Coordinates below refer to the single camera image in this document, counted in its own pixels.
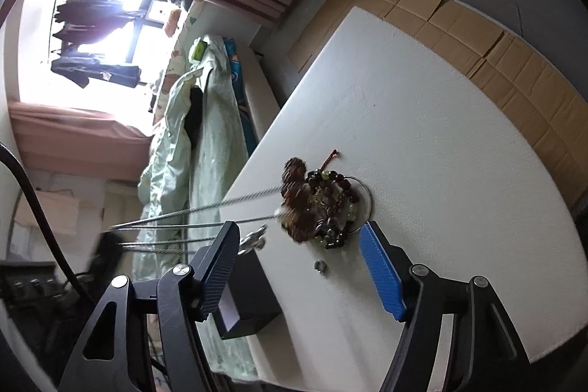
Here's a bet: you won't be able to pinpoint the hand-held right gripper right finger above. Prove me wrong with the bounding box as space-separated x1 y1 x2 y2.
359 220 544 392

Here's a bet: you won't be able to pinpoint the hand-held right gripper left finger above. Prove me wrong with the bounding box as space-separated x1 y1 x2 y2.
57 220 241 392

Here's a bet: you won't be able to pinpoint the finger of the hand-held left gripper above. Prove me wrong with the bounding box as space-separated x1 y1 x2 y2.
89 233 126 278

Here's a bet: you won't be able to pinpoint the black jewelry box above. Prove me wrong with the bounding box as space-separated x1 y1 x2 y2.
214 246 282 340

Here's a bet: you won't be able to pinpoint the silver chain necklace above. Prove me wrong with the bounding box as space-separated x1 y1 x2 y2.
108 184 288 256

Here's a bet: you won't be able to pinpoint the pile of bead bracelets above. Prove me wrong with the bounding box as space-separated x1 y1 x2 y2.
305 148 366 249

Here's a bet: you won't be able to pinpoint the brown bead bracelet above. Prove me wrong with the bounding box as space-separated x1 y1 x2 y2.
277 157 322 243

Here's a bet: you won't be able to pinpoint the silver pendant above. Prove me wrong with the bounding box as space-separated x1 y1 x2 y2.
239 225 268 254

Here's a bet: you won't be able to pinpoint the beige towel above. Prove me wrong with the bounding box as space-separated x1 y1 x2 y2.
32 189 81 237

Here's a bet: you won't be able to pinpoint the thin silver bangle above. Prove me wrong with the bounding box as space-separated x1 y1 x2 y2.
342 175 374 234

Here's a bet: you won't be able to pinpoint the black cloth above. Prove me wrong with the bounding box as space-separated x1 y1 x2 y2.
183 86 206 149

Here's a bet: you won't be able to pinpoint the bed with green sheet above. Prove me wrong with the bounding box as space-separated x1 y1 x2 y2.
138 36 283 379

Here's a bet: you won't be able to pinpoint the hanging dark clothes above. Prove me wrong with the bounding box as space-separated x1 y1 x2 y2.
50 0 150 89

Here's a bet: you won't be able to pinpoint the printed pillow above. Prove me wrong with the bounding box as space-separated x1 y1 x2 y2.
149 0 207 126

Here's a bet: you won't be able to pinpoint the orange plush toy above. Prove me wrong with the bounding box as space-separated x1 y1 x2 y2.
163 8 181 37

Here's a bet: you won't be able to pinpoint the cardboard floor sheets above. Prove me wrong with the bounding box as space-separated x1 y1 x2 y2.
286 0 588 209

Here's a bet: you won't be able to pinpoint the black cable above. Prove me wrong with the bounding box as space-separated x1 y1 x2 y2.
0 143 95 310

